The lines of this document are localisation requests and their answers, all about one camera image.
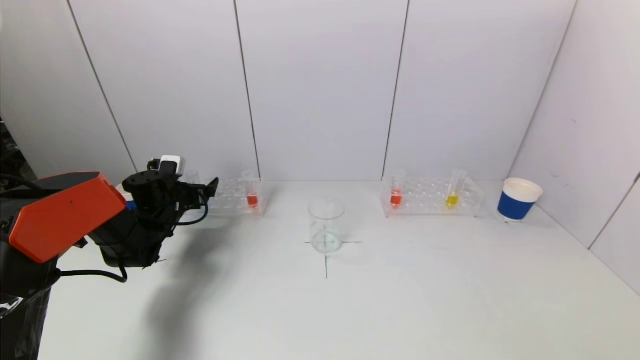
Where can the test tube with orange pigment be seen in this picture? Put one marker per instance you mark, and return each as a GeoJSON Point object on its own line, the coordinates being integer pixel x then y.
{"type": "Point", "coordinates": [252, 200]}
{"type": "Point", "coordinates": [395, 199]}

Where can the test tube with yellow pigment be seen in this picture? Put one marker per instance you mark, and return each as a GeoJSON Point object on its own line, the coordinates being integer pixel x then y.
{"type": "Point", "coordinates": [451, 200]}

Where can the clear graduated plastic test tube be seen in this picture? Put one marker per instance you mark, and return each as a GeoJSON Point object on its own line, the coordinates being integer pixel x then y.
{"type": "Point", "coordinates": [192, 176]}

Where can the clear acrylic test tube rack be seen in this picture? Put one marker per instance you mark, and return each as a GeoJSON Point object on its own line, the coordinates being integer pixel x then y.
{"type": "Point", "coordinates": [232, 197]}

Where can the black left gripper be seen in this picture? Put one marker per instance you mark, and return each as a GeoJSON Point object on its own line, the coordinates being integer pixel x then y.
{"type": "Point", "coordinates": [160, 200]}

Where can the clear glass beaker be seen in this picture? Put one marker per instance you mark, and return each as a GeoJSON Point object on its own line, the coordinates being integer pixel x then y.
{"type": "Point", "coordinates": [326, 220]}

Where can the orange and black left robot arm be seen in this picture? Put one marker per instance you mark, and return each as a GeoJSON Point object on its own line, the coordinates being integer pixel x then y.
{"type": "Point", "coordinates": [65, 215]}

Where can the paper cup with blue sleeve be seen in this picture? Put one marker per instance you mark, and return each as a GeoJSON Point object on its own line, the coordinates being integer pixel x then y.
{"type": "Point", "coordinates": [515, 205]}
{"type": "Point", "coordinates": [131, 205]}

